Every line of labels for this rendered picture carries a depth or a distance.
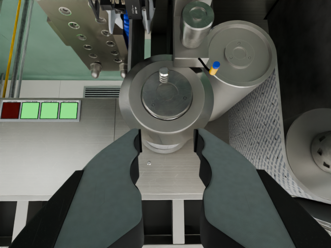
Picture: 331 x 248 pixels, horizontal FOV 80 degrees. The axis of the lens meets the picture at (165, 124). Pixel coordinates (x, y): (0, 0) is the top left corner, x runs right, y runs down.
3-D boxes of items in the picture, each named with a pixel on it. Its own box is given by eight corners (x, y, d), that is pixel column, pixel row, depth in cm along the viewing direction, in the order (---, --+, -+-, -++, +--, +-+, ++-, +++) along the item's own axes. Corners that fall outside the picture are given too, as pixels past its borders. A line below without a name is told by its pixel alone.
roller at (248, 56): (272, 20, 33) (281, 87, 31) (225, 81, 58) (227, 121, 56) (201, 19, 33) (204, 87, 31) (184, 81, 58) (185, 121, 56)
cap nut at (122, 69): (129, 63, 65) (128, 76, 64) (131, 68, 68) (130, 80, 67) (117, 63, 64) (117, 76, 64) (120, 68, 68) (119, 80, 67)
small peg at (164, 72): (166, 77, 26) (157, 73, 26) (166, 85, 29) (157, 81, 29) (171, 68, 27) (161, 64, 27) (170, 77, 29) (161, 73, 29)
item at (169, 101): (147, 122, 28) (136, 74, 29) (148, 125, 30) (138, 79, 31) (198, 111, 28) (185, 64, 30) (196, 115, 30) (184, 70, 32)
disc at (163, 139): (231, 87, 31) (179, 165, 29) (230, 88, 32) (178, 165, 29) (155, 37, 33) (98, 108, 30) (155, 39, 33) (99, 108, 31)
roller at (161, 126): (219, 86, 30) (176, 148, 28) (192, 122, 56) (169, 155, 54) (158, 46, 31) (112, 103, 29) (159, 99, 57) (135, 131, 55)
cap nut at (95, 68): (99, 63, 64) (99, 76, 63) (103, 68, 68) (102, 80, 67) (88, 62, 64) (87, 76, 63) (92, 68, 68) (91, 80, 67)
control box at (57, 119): (80, 100, 63) (79, 121, 62) (81, 100, 64) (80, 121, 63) (0, 99, 63) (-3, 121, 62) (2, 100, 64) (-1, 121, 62)
